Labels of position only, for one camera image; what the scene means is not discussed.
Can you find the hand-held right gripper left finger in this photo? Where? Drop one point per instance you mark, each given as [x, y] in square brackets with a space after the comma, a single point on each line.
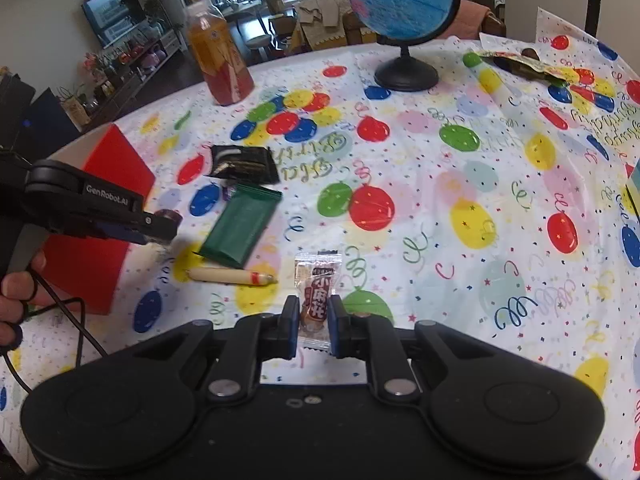
[291, 332]

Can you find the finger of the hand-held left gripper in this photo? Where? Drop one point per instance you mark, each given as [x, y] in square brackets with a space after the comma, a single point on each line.
[120, 231]

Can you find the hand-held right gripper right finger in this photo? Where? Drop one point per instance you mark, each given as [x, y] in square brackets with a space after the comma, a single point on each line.
[334, 330]

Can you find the clear dough twist packet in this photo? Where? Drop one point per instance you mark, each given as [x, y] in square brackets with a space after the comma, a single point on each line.
[316, 290]

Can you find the red cardboard box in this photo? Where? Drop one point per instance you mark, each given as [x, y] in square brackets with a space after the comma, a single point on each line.
[115, 170]

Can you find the purple candy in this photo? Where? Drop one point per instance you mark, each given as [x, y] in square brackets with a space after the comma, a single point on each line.
[170, 217]
[231, 192]

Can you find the cream sausage stick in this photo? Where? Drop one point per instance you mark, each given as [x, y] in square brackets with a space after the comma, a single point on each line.
[225, 276]

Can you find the green snack packet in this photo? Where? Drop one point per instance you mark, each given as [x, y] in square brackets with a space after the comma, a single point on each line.
[240, 225]

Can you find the black snack packet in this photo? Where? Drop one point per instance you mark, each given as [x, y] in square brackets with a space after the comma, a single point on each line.
[240, 165]

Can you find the person's left hand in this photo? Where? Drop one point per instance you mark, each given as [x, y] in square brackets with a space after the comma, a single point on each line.
[12, 295]

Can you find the black cabinet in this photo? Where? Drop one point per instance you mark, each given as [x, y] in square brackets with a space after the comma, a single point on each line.
[45, 120]

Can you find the wooden TV cabinet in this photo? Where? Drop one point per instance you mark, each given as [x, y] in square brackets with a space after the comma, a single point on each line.
[130, 77]

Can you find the balloon print tablecloth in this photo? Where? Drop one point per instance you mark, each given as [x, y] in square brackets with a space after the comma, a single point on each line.
[425, 200]

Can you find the television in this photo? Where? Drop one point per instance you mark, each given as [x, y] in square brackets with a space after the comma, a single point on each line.
[112, 15]

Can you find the orange drink bottle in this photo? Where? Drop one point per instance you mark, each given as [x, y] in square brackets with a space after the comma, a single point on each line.
[217, 55]

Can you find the wooden coffee table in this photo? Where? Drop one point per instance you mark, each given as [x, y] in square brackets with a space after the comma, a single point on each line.
[242, 10]

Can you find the sofa with beige cover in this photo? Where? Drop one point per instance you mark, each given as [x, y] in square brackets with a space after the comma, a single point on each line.
[320, 20]

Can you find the colourful flat packet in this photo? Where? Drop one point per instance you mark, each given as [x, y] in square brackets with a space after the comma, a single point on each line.
[520, 66]

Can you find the blue globe on black stand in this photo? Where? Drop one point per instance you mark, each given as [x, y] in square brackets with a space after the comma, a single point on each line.
[400, 0]

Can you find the tissue pack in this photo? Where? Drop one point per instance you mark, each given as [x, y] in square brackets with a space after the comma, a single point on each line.
[635, 177]

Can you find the dark brown small object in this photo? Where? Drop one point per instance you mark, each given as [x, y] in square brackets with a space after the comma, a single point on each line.
[529, 53]

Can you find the pink cloth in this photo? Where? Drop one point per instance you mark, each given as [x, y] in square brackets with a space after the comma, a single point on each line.
[470, 20]

